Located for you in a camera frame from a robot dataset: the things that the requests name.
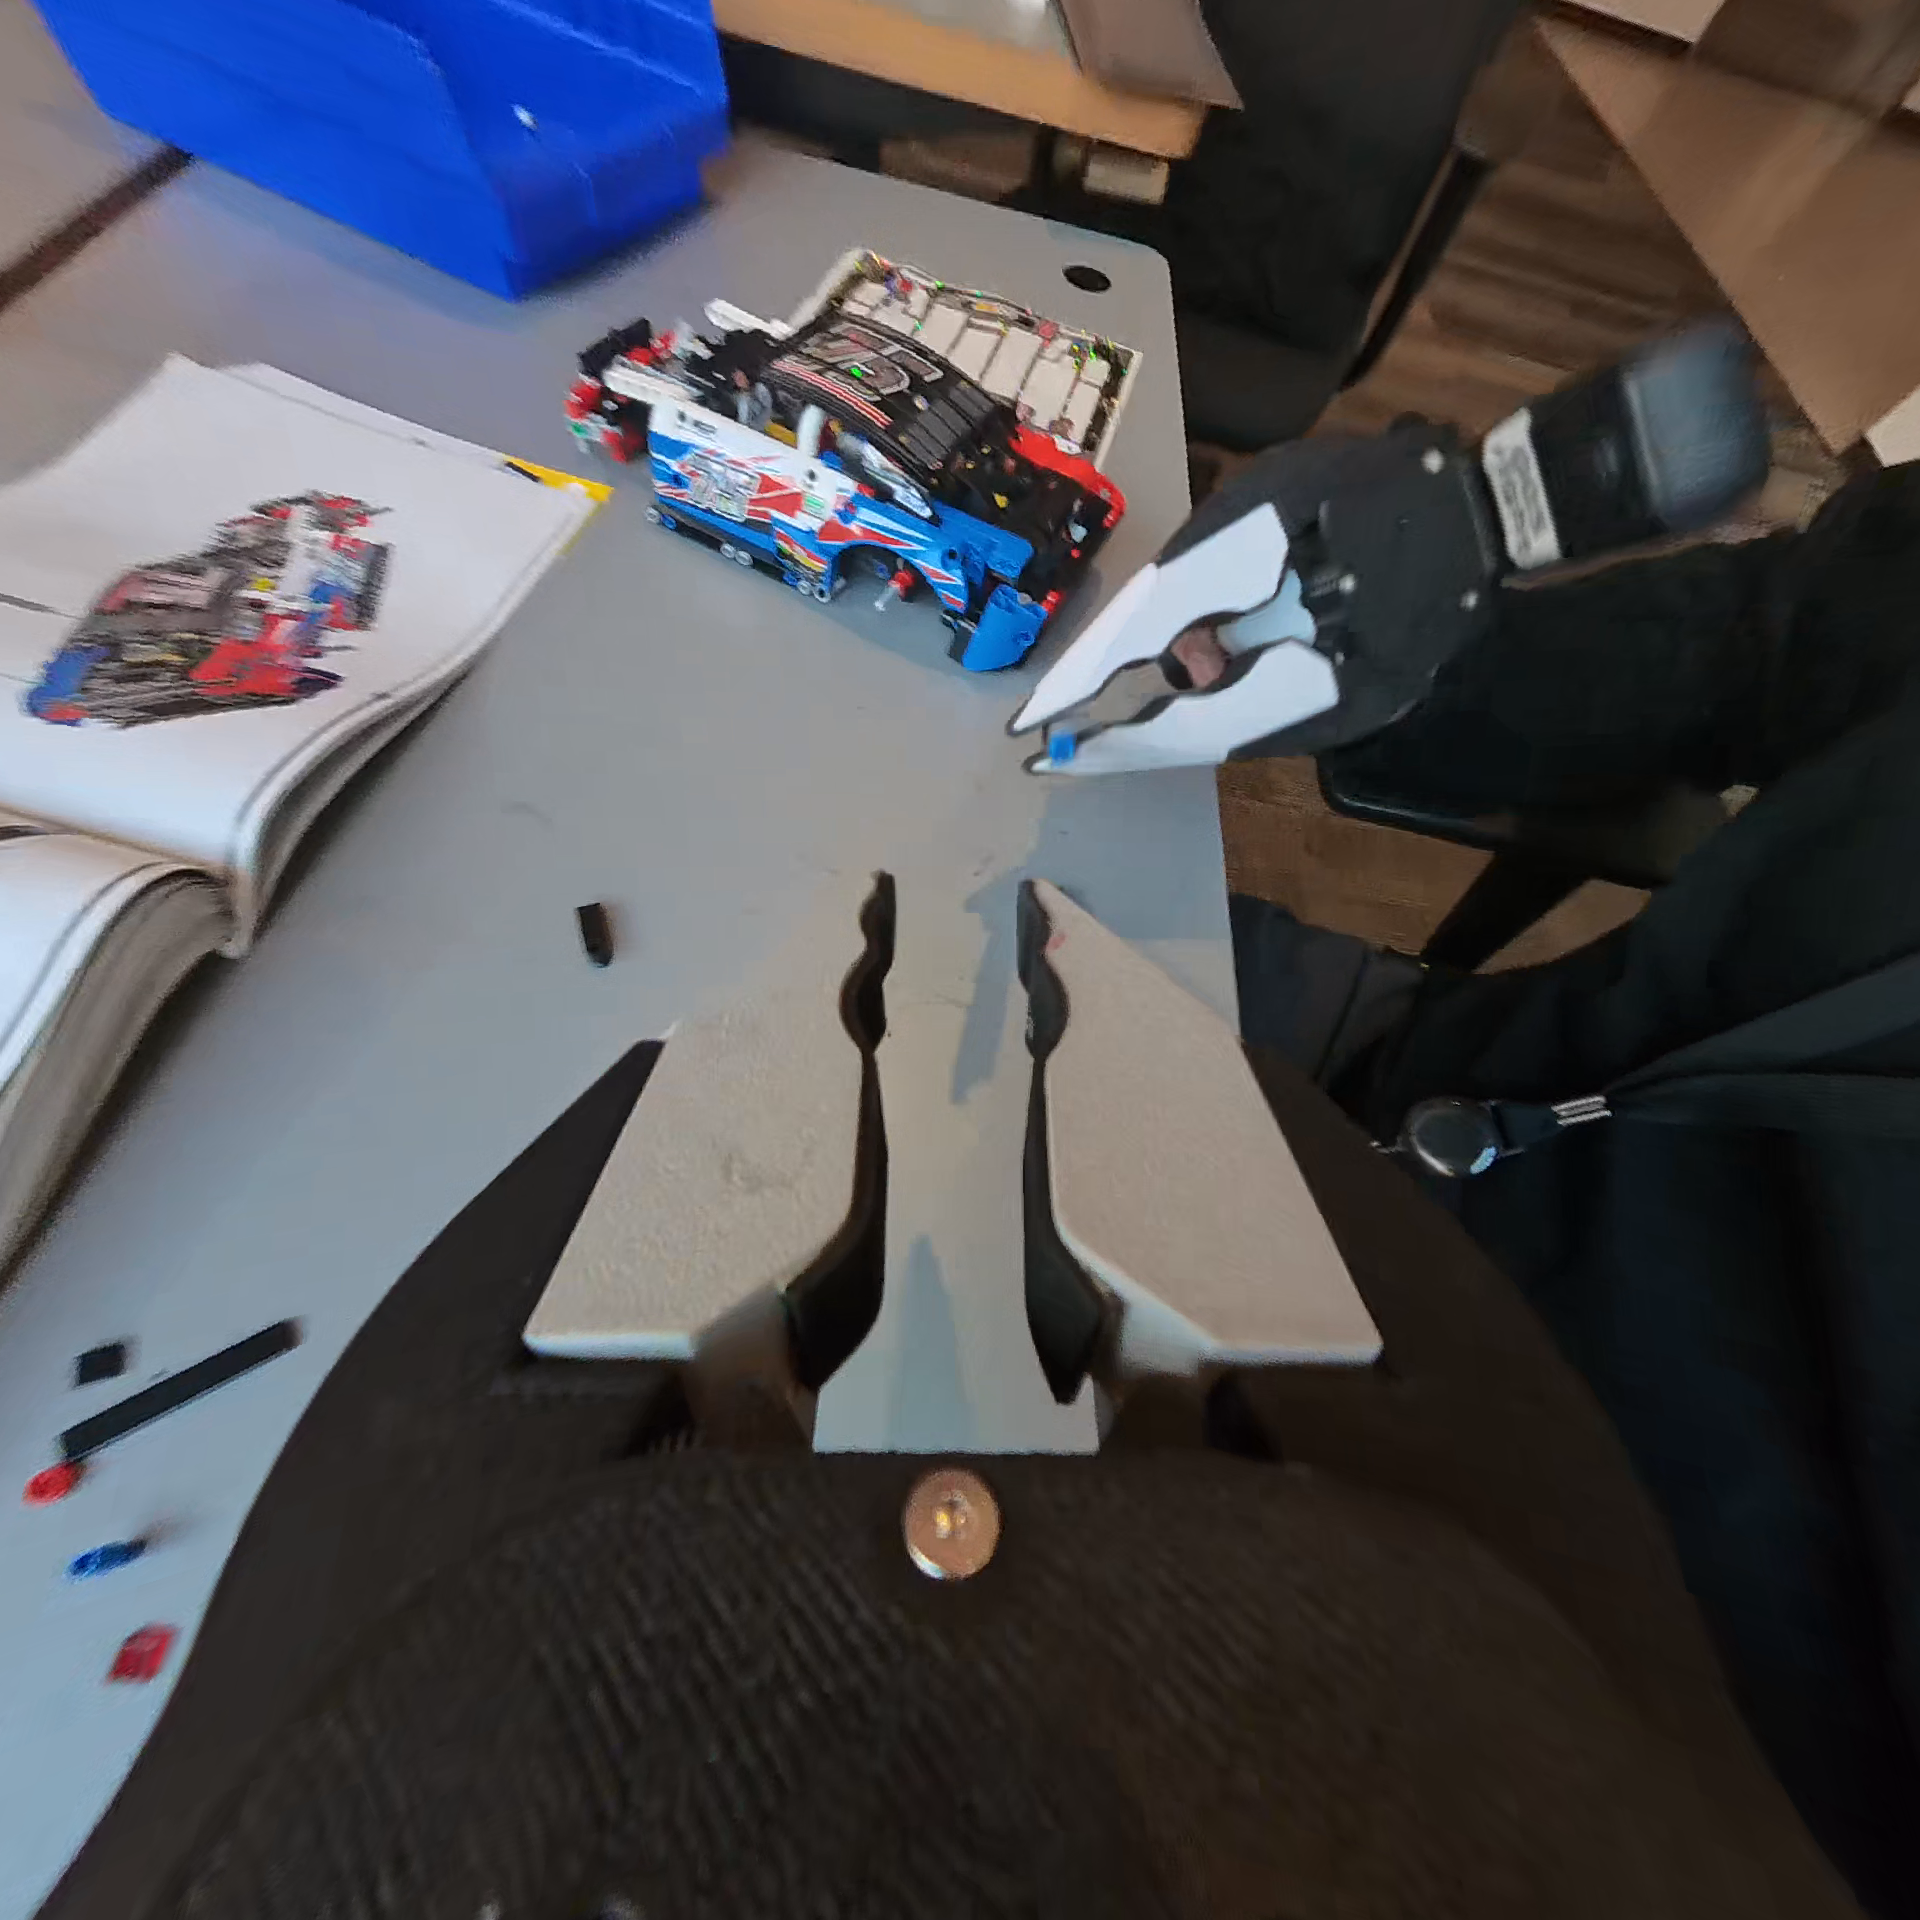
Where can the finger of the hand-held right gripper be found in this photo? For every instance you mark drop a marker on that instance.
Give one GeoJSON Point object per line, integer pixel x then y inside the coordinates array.
{"type": "Point", "coordinates": [1231, 720]}
{"type": "Point", "coordinates": [1185, 599]}

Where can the wooden background table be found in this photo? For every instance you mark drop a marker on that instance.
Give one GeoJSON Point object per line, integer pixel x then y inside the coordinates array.
{"type": "Point", "coordinates": [932, 53]}

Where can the dark red small tile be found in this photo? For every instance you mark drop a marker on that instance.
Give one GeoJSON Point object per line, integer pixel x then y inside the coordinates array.
{"type": "Point", "coordinates": [142, 1651]}

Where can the small black tile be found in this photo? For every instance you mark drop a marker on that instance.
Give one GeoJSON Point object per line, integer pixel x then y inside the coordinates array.
{"type": "Point", "coordinates": [102, 1363]}

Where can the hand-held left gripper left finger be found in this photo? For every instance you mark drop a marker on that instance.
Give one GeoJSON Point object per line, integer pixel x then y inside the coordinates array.
{"type": "Point", "coordinates": [705, 1201]}

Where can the person's right hand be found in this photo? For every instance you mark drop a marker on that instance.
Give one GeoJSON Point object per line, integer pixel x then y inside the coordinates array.
{"type": "Point", "coordinates": [1197, 656]}

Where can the open instruction booklet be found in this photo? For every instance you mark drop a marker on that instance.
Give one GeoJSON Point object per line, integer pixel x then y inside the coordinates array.
{"type": "Point", "coordinates": [224, 749]}

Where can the red round stud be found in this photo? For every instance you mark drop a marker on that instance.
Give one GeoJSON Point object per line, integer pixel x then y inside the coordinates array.
{"type": "Point", "coordinates": [53, 1481]}

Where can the blue storage bin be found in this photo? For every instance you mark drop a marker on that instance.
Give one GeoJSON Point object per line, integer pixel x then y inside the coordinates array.
{"type": "Point", "coordinates": [376, 120]}

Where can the black hinge plate brick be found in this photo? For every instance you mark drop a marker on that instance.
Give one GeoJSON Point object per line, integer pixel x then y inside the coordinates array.
{"type": "Point", "coordinates": [595, 932]}

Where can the partly built toy car model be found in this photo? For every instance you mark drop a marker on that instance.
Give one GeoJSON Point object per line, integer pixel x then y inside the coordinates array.
{"type": "Point", "coordinates": [840, 451]}

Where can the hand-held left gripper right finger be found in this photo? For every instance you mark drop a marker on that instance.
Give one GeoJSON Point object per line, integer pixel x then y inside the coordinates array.
{"type": "Point", "coordinates": [1201, 1201]}

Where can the long black tile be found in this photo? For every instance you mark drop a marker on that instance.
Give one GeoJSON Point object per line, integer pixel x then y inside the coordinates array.
{"type": "Point", "coordinates": [181, 1389]}

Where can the person's right forearm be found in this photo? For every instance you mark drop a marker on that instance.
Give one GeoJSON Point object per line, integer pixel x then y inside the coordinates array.
{"type": "Point", "coordinates": [1651, 644]}

